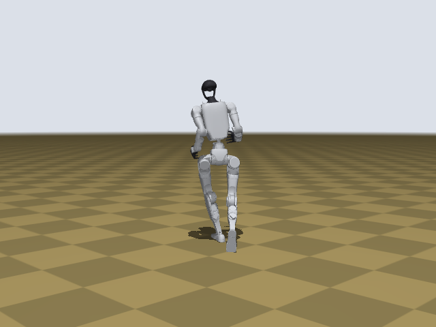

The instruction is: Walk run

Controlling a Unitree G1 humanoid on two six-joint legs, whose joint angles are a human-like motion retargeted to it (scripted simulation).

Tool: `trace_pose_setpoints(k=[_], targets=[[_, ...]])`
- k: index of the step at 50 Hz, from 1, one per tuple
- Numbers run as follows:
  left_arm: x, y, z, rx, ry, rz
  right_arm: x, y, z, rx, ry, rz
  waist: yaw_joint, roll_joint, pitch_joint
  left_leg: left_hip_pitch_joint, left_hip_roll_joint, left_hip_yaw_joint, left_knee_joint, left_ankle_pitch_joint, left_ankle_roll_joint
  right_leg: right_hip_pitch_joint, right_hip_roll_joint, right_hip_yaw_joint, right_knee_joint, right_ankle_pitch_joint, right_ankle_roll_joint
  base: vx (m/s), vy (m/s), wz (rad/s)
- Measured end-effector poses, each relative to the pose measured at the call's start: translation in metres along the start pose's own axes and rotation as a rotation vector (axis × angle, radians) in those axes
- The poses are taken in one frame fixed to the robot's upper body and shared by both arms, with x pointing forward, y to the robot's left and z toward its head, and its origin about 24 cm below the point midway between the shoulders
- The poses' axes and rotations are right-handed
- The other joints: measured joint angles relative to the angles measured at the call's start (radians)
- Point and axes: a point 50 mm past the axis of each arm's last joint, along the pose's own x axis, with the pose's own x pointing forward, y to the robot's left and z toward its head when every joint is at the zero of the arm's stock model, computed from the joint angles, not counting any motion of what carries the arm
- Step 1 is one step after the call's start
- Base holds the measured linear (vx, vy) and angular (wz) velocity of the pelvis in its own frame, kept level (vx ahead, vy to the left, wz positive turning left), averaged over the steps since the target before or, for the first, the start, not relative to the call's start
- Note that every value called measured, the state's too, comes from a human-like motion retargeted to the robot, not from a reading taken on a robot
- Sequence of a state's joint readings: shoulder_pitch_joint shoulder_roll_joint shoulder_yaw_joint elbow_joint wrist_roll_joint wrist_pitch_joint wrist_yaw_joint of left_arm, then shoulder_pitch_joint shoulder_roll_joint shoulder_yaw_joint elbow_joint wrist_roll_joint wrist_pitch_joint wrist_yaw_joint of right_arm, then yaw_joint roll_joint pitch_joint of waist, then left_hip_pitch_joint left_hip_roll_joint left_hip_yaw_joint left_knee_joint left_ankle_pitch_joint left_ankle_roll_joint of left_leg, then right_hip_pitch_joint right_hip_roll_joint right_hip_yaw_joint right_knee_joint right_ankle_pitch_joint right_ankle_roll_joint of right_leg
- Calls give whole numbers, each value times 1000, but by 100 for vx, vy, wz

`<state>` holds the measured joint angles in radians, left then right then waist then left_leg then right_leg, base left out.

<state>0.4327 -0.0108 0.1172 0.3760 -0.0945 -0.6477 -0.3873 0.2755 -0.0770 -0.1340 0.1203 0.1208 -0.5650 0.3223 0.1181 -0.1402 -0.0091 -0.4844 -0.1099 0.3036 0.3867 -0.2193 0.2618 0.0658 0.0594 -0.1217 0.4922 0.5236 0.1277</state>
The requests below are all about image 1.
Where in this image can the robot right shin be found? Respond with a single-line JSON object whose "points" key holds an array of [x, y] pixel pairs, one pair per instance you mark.
{"points": [[232, 215]]}

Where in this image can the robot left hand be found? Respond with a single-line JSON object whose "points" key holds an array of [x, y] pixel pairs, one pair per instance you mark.
{"points": [[194, 155]]}

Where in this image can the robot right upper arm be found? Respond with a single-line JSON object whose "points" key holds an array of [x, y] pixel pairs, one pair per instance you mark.
{"points": [[234, 117]]}

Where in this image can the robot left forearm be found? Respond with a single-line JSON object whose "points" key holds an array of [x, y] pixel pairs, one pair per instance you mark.
{"points": [[198, 142]]}

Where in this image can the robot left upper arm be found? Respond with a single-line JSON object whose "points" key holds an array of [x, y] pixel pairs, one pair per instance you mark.
{"points": [[197, 118]]}

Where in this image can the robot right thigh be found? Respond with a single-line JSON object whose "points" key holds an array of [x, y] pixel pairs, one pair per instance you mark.
{"points": [[232, 177]]}

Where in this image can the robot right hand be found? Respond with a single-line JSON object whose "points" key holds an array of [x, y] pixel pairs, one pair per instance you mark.
{"points": [[230, 136]]}

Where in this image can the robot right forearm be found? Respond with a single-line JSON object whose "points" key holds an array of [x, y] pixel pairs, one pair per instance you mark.
{"points": [[238, 137]]}

